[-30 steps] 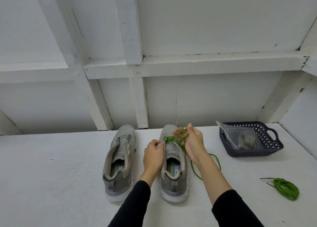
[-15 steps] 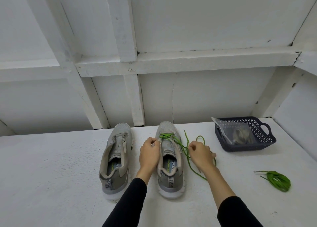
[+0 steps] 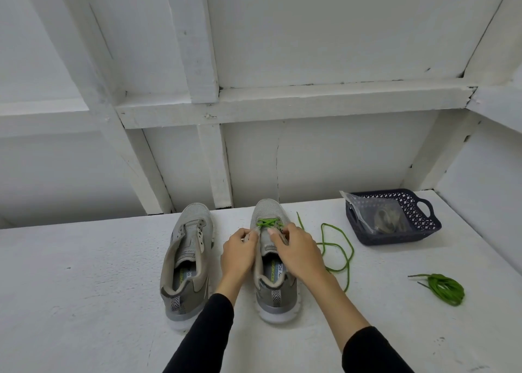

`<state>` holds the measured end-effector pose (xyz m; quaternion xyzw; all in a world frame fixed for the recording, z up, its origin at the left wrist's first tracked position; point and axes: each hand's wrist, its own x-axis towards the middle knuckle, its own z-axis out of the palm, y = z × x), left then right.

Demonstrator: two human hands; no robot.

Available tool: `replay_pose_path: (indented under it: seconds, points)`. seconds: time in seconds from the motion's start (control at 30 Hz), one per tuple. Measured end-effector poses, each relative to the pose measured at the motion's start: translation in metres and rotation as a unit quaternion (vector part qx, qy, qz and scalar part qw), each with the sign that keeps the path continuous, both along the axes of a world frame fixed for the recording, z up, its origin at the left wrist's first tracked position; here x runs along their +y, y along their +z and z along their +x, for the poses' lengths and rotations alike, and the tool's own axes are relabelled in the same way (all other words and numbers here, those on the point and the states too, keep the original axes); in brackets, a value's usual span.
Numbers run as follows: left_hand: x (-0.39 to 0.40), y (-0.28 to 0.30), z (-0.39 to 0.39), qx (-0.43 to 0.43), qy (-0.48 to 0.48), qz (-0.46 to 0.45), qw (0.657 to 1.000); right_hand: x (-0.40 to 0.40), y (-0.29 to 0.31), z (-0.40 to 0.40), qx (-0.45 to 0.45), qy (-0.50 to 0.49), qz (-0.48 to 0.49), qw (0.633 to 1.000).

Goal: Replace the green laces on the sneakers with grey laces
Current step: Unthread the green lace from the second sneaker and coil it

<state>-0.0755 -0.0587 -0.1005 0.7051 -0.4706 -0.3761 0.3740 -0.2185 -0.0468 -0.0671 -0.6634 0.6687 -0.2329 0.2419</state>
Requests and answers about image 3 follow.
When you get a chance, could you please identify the grey sneaker with green lace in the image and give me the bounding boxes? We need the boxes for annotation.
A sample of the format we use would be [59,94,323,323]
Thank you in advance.
[250,199,303,325]

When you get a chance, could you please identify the person's right forearm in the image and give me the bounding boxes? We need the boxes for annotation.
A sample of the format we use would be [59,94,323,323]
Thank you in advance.
[305,272,415,373]

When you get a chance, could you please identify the coiled green shoelace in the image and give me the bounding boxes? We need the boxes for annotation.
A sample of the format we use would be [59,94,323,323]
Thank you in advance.
[408,274,465,307]

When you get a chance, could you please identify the person's left forearm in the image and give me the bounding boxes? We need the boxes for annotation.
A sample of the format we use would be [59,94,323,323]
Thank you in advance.
[162,281,242,373]

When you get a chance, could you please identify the clear plastic zip bag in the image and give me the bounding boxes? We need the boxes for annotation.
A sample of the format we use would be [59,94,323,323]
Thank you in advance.
[340,191,411,236]

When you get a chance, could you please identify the grey sneaker without lace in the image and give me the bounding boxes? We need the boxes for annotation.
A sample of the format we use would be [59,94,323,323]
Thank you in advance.
[159,203,216,332]

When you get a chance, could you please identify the person's right hand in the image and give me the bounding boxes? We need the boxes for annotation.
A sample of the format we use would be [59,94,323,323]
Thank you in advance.
[267,222,328,284]

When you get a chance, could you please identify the dark blue plastic basket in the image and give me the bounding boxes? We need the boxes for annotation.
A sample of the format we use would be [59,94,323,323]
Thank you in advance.
[345,189,443,247]

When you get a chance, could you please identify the person's left hand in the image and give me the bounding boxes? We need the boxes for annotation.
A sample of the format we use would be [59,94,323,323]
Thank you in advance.
[220,228,260,293]

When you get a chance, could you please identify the grey shoelaces in bag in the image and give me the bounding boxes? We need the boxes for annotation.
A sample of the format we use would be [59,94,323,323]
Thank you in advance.
[373,209,403,234]

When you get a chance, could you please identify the long green shoelace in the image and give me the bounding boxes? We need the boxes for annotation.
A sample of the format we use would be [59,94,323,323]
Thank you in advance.
[256,212,355,294]

